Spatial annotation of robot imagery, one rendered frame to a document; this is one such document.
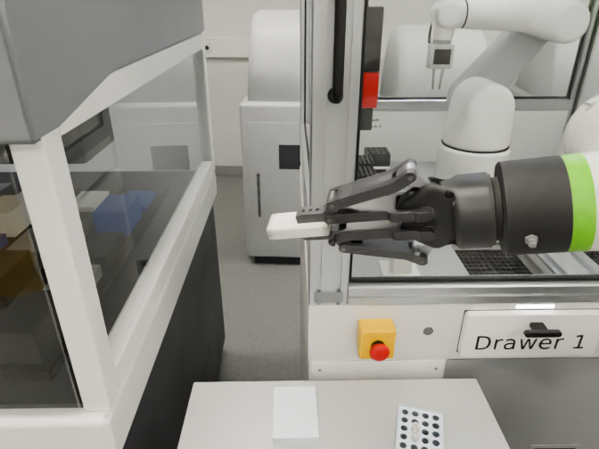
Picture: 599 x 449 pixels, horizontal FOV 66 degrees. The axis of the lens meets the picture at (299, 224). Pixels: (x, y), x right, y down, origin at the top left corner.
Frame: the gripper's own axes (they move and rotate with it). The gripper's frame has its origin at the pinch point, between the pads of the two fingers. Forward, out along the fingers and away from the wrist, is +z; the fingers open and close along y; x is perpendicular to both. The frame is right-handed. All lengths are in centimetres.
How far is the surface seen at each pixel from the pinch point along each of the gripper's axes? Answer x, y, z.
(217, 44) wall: -321, -73, 153
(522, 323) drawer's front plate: -27, -54, -29
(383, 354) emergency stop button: -15, -48, -1
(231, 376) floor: -61, -136, 82
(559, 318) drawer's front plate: -29, -55, -36
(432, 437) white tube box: -2, -55, -10
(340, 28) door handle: -31.1, 10.4, -2.9
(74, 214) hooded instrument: -3.5, 2.1, 32.6
